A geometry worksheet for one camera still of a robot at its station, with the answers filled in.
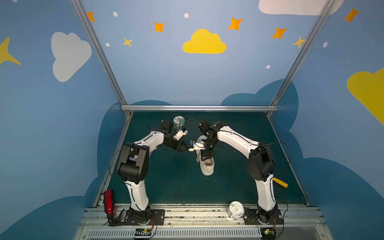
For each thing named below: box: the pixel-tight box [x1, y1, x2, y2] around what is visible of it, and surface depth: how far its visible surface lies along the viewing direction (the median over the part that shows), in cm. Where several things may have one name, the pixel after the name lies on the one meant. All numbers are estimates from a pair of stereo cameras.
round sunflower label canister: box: [173, 115, 185, 127], surface depth 109 cm
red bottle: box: [103, 189, 115, 215], surface depth 78 cm
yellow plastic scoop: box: [272, 177, 289, 188], surface depth 86 cm
